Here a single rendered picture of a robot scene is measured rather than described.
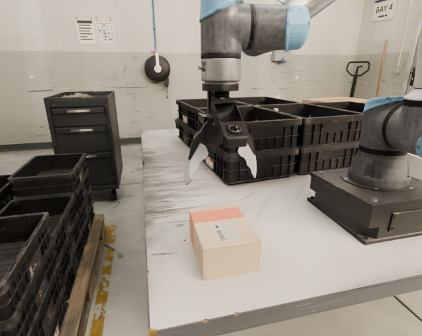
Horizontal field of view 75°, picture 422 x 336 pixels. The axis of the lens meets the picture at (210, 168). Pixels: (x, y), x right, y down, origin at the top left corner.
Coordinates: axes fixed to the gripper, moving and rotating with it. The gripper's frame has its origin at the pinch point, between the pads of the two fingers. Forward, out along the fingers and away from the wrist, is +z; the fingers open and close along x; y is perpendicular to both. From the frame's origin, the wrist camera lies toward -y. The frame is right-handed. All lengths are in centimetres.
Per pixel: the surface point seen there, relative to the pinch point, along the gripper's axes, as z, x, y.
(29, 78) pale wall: -13, 159, 383
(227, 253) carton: 11.5, 1.1, -7.9
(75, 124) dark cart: 17, 67, 180
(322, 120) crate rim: -5, -50, 38
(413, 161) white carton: 10, -83, 26
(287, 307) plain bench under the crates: 18.2, -7.7, -17.1
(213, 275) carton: 16.4, 3.9, -7.8
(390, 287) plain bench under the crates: 18.8, -30.4, -17.1
